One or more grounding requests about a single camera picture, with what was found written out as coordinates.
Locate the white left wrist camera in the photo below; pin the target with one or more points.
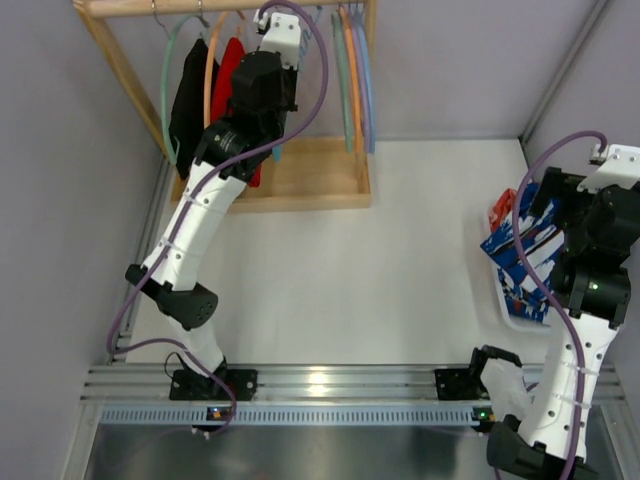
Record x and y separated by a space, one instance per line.
281 34

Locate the empty green hanger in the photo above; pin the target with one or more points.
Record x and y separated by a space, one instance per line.
342 72

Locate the aluminium mounting rail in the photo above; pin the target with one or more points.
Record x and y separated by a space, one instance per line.
147 383

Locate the black trousers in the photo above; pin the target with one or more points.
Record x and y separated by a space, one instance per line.
187 114

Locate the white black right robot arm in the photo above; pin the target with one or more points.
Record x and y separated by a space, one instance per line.
540 434

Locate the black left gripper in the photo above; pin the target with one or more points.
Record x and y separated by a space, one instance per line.
282 80

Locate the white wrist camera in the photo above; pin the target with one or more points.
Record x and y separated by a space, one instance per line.
616 165
281 34

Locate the grey slotted cable duct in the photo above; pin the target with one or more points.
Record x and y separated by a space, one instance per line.
290 415

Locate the orange hanger with red trousers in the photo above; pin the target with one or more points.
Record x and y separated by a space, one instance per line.
210 75

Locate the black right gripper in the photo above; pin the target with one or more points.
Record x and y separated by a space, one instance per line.
558 190

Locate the empty orange hanger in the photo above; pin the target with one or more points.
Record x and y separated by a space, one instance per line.
354 81

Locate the orange white patterned garment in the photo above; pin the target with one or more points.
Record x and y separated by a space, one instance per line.
501 209

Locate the green hanger with black trousers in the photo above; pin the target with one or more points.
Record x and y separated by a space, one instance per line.
171 151

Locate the red trousers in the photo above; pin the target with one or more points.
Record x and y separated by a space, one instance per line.
222 88

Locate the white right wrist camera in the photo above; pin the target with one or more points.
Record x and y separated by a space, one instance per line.
616 165

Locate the wooden clothes rack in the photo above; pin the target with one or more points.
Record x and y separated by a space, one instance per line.
315 173

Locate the white plastic basket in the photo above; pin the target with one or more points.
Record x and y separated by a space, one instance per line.
518 313

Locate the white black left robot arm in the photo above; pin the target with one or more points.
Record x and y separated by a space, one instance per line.
231 149

